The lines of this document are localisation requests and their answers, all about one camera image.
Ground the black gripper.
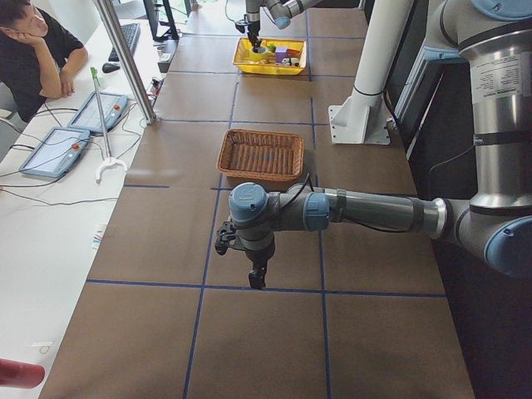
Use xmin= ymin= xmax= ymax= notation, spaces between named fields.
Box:
xmin=242 ymin=236 xmax=274 ymax=288
xmin=244 ymin=12 xmax=262 ymax=47

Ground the yellow tape roll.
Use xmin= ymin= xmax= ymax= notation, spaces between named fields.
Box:
xmin=249 ymin=46 xmax=270 ymax=62

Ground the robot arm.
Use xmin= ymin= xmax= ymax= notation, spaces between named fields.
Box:
xmin=235 ymin=0 xmax=319 ymax=48
xmin=215 ymin=1 xmax=531 ymax=289

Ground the yellow plastic basket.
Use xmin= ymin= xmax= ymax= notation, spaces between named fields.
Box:
xmin=233 ymin=37 xmax=307 ymax=76

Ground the brown wicker basket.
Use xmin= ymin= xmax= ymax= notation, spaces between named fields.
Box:
xmin=217 ymin=129 xmax=304 ymax=182

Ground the toy croissant bread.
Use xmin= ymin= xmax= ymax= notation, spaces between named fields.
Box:
xmin=249 ymin=59 xmax=271 ymax=66

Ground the purple foam cube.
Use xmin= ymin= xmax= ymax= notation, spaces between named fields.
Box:
xmin=274 ymin=46 xmax=288 ymax=63

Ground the toy panda figure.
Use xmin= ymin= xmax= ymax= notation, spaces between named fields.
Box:
xmin=278 ymin=57 xmax=300 ymax=67

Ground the black monitor stand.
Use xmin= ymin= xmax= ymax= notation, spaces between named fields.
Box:
xmin=143 ymin=0 xmax=180 ymax=42

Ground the black keyboard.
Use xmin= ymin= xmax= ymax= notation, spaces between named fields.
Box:
xmin=107 ymin=22 xmax=141 ymax=62

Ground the black computer mouse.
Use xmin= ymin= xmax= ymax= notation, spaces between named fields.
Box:
xmin=101 ymin=62 xmax=121 ymax=74

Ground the far teach pendant tablet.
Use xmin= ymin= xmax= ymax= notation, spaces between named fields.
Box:
xmin=67 ymin=91 xmax=128 ymax=135

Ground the teach pendant tablet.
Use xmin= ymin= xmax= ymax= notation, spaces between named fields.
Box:
xmin=67 ymin=91 xmax=128 ymax=135
xmin=19 ymin=127 xmax=91 ymax=178

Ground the reacher grabber stick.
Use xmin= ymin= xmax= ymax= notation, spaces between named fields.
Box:
xmin=90 ymin=66 xmax=128 ymax=184

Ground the seated person black shirt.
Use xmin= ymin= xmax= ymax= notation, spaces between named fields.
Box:
xmin=1 ymin=0 xmax=88 ymax=122

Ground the near teach pendant tablet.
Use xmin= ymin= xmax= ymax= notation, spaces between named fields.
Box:
xmin=19 ymin=127 xmax=91 ymax=178

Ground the red cylinder object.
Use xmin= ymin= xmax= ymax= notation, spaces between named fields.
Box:
xmin=0 ymin=358 xmax=45 ymax=389

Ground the aluminium frame post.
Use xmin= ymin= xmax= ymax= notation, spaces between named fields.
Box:
xmin=93 ymin=0 xmax=156 ymax=125

